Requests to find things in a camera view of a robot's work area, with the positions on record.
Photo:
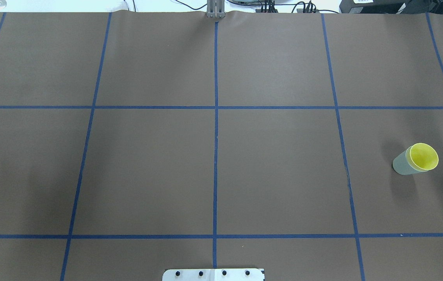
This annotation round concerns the yellow plastic cup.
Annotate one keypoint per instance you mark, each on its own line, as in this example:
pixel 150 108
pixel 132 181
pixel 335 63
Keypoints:
pixel 422 157

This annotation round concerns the green plastic cup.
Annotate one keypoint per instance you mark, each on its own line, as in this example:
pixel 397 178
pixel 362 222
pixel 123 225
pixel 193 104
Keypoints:
pixel 402 164

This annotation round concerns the black box with label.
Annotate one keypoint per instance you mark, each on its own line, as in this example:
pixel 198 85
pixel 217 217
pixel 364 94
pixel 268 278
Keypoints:
pixel 370 6

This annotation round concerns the aluminium frame post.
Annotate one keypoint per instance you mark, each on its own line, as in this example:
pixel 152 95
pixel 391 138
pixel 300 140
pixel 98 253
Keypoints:
pixel 215 9

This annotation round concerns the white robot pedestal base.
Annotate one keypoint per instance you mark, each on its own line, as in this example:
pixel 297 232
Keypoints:
pixel 228 274

